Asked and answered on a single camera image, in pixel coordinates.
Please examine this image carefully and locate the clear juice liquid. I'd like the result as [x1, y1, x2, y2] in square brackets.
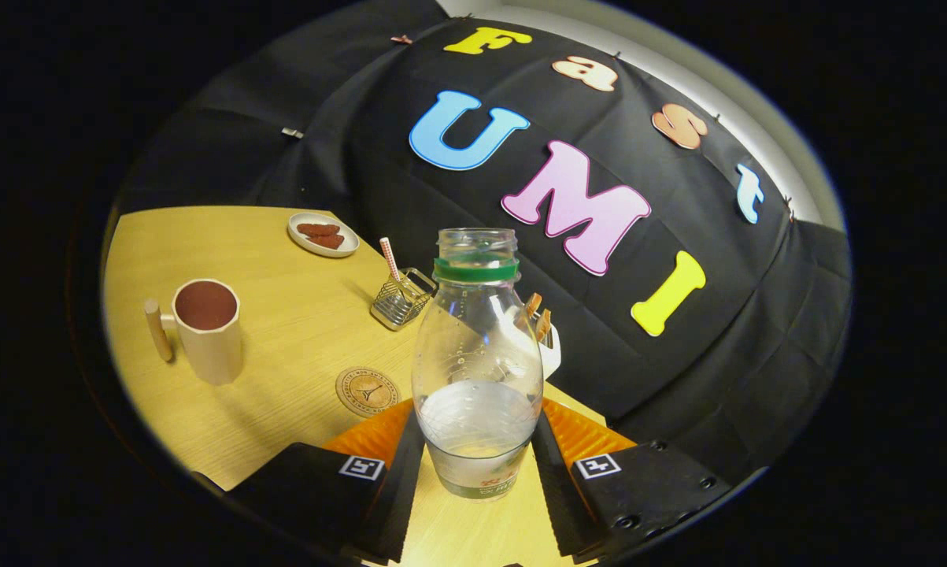
[416, 381, 539, 473]

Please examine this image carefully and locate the wooden table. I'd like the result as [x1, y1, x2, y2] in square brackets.
[103, 206, 608, 567]

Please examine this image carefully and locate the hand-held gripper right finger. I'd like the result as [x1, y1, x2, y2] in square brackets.
[530, 398, 732, 561]

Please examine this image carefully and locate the white round plate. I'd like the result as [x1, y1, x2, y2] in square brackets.
[287, 212, 360, 258]

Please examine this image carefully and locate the beige cup with wooden handle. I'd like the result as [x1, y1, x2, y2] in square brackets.
[144, 279, 243, 386]

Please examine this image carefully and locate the red white striped straw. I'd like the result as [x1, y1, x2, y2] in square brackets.
[379, 237, 403, 284]

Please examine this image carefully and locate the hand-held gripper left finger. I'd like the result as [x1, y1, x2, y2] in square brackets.
[225, 398, 427, 564]

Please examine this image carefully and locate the black backdrop cloth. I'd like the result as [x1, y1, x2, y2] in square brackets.
[119, 0, 852, 473]

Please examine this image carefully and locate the round wooden coaster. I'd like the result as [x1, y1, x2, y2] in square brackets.
[335, 367, 401, 417]

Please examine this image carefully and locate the white toaster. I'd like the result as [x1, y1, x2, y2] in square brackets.
[520, 311, 562, 380]

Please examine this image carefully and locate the clear plastic bottle green ring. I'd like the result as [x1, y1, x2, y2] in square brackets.
[411, 228, 545, 500]

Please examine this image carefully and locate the wire mesh basket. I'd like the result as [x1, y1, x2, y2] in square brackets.
[370, 268, 437, 331]

